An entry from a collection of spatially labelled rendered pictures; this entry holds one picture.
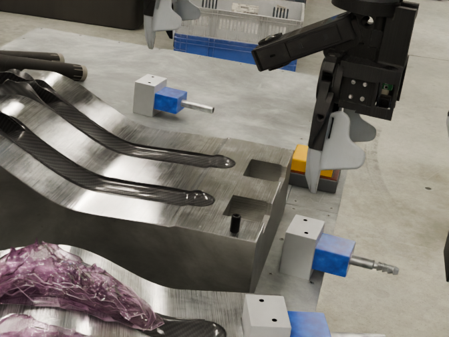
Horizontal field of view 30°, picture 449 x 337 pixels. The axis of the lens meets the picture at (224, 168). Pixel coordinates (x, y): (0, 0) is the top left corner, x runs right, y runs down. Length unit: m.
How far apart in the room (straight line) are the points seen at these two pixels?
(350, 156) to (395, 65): 0.10
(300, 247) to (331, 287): 1.57
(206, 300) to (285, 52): 0.27
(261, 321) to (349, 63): 0.28
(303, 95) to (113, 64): 0.37
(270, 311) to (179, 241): 0.15
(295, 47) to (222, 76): 0.75
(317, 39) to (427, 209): 2.30
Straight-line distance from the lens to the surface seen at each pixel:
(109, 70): 1.59
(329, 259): 0.96
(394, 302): 2.53
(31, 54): 1.53
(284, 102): 1.52
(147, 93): 1.37
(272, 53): 0.88
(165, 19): 1.31
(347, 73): 0.86
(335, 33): 0.86
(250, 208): 0.94
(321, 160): 0.88
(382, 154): 3.54
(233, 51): 4.05
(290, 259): 0.97
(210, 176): 0.97
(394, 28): 0.86
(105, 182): 0.96
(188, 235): 0.86
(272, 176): 1.04
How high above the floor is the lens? 1.30
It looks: 24 degrees down
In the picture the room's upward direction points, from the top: 7 degrees clockwise
